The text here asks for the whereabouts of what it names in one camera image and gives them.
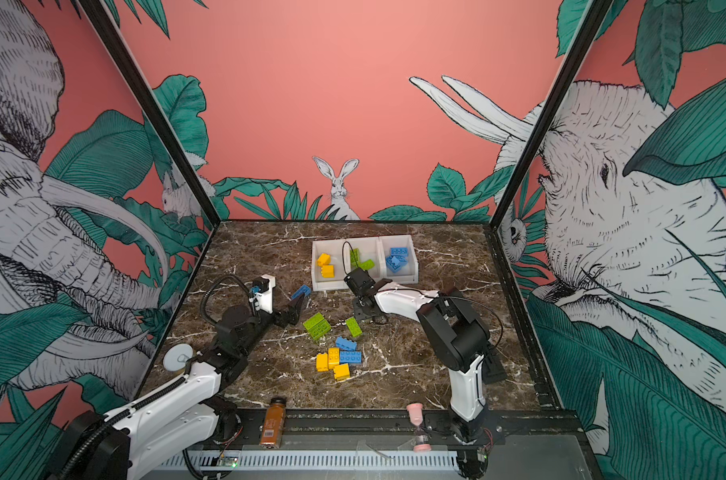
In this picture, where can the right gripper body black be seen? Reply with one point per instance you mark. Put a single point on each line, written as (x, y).
(360, 310)

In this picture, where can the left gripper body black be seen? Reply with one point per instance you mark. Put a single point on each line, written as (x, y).
(282, 321)

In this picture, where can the yellow lego brick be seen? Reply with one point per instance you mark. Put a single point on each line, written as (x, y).
(323, 260)
(328, 271)
(322, 362)
(333, 359)

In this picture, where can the white three-compartment bin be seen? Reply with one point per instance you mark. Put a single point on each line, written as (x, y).
(370, 248)

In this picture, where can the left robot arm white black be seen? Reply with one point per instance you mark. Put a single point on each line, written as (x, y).
(129, 441)

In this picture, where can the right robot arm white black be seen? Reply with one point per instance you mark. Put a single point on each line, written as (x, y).
(458, 336)

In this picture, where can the large green lego brick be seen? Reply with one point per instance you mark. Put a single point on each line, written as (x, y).
(317, 326)

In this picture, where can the blue lego brick bottom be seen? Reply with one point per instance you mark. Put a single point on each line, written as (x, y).
(350, 357)

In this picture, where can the yellow lego brick lowest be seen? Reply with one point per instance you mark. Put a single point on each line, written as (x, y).
(341, 372)

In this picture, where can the tin can silver lid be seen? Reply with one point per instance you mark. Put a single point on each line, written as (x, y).
(177, 356)

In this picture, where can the brown spice bottle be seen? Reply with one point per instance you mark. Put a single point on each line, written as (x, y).
(274, 420)

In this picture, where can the black flat pad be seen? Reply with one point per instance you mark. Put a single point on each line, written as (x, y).
(493, 370)

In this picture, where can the pink hourglass timer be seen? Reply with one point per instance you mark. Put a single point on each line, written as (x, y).
(421, 435)

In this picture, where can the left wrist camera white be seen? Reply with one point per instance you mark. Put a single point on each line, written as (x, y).
(261, 293)

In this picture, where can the white perforated rail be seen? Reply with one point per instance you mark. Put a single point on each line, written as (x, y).
(209, 461)

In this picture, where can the black base frame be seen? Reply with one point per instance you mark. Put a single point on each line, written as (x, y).
(243, 426)

